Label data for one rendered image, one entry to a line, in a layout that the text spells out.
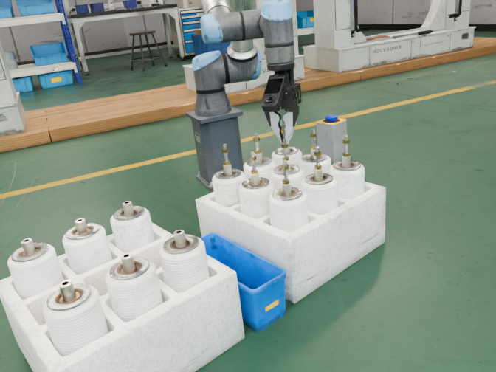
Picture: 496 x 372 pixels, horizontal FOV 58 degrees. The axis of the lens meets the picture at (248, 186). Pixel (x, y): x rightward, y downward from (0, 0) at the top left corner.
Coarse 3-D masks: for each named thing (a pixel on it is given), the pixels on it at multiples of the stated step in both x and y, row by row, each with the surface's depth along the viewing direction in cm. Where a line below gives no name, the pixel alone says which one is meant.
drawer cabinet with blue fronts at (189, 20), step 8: (184, 8) 623; (192, 8) 627; (200, 8) 633; (184, 16) 625; (192, 16) 628; (200, 16) 633; (184, 24) 627; (192, 24) 632; (200, 24) 637; (184, 32) 632; (192, 32) 636; (176, 40) 664; (184, 40) 637; (192, 40) 639; (184, 48) 640; (192, 48) 643; (192, 56) 654
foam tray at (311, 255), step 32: (384, 192) 126; (224, 224) 124; (256, 224) 113; (320, 224) 110; (352, 224) 119; (384, 224) 130; (288, 256) 106; (320, 256) 113; (352, 256) 123; (288, 288) 110
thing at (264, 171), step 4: (244, 164) 135; (272, 164) 133; (244, 168) 134; (248, 168) 132; (256, 168) 131; (260, 168) 131; (264, 168) 131; (268, 168) 131; (272, 168) 133; (244, 172) 134; (248, 172) 133; (260, 172) 131; (264, 172) 131; (268, 172) 132; (248, 176) 133; (260, 176) 132; (264, 176) 132; (268, 176) 132
